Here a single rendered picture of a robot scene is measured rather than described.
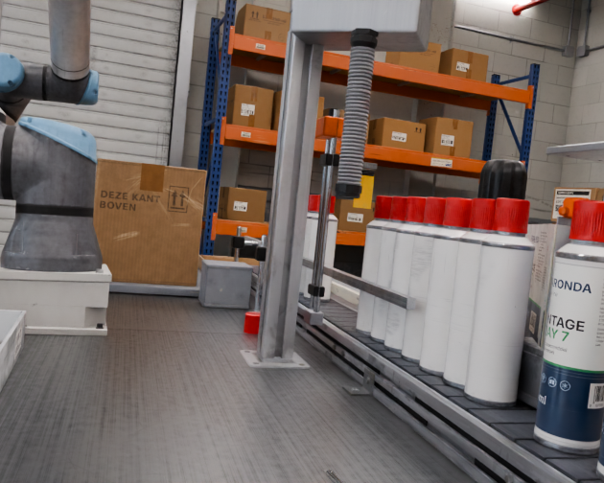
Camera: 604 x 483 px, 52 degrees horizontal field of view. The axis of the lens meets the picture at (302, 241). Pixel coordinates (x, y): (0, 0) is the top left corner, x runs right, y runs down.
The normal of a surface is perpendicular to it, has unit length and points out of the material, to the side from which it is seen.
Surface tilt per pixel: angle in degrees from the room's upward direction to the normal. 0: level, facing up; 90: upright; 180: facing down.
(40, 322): 90
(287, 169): 90
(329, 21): 90
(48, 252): 70
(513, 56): 90
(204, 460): 0
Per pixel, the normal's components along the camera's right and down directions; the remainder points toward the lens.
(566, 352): -0.65, -0.03
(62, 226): 0.56, -0.25
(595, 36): -0.94, -0.07
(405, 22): -0.33, 0.02
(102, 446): 0.10, -0.99
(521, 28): 0.33, 0.08
